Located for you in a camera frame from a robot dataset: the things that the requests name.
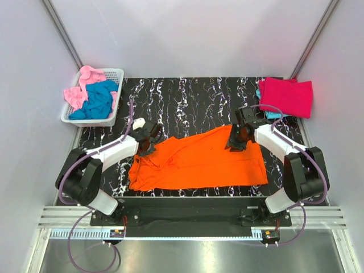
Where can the orange t shirt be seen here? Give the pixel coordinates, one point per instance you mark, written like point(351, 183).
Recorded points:
point(198, 161)

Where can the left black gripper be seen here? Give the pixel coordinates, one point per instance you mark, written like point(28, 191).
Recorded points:
point(151, 151)

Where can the folded light blue t shirt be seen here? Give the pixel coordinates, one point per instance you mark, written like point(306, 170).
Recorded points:
point(269, 114)

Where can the aluminium front rail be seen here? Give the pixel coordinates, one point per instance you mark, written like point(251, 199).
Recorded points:
point(313, 217)

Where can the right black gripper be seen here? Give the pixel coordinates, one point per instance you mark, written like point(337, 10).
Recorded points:
point(232, 143)

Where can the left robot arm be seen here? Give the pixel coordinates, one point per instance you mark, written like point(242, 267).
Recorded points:
point(79, 181)

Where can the white plastic basket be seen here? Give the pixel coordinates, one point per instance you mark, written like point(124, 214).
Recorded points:
point(113, 74)

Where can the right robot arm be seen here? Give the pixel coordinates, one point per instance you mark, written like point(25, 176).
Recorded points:
point(305, 178)

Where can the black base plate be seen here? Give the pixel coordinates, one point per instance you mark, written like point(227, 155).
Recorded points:
point(185, 231)

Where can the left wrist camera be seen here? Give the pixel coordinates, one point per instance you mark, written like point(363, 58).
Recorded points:
point(138, 123)

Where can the folded magenta t shirt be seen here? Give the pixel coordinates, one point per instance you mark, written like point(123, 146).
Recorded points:
point(290, 96)

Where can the pink t shirt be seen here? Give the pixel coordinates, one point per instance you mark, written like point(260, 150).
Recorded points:
point(77, 95)

